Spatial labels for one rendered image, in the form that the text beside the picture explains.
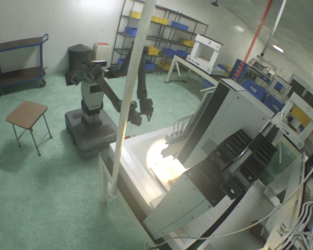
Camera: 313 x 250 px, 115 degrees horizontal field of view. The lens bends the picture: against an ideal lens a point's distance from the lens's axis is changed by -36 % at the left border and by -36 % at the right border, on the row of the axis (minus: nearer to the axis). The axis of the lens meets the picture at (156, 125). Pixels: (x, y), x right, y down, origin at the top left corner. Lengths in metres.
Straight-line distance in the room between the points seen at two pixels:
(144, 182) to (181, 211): 0.33
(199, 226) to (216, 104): 0.55
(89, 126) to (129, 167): 1.08
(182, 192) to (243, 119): 0.24
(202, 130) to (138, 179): 0.42
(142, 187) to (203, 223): 0.34
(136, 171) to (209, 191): 0.47
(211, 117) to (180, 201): 0.24
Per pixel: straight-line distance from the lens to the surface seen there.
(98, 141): 1.68
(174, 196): 0.45
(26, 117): 1.74
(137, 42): 0.38
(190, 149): 0.51
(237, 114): 0.40
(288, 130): 2.84
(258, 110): 0.38
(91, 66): 0.99
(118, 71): 1.49
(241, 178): 0.29
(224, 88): 0.40
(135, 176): 0.76
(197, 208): 0.41
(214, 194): 0.38
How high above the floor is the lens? 1.50
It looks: 38 degrees down
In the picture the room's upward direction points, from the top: 21 degrees clockwise
